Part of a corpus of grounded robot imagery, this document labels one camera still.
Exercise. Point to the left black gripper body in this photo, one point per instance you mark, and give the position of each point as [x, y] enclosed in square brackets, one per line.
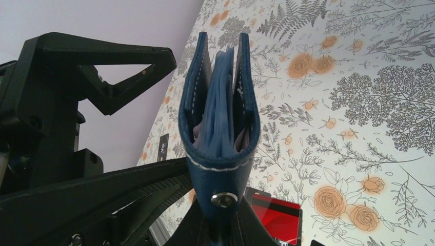
[40, 125]

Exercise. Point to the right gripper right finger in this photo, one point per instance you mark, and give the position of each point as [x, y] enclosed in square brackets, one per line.
[248, 230]

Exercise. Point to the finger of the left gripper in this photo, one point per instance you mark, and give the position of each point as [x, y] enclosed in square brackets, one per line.
[109, 75]
[53, 213]

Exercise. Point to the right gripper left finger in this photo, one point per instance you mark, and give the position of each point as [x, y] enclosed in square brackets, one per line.
[193, 229]

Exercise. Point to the blue leather card holder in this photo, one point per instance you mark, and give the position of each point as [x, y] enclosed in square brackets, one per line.
[219, 125]

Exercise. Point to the red card top centre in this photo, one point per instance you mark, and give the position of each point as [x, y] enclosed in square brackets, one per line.
[282, 219]

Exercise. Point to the black card apart right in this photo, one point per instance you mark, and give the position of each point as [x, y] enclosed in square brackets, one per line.
[316, 243]

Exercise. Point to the black vip card far left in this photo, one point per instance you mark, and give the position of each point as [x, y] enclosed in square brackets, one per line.
[163, 147]

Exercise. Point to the floral table mat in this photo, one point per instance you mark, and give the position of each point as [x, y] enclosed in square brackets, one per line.
[345, 91]

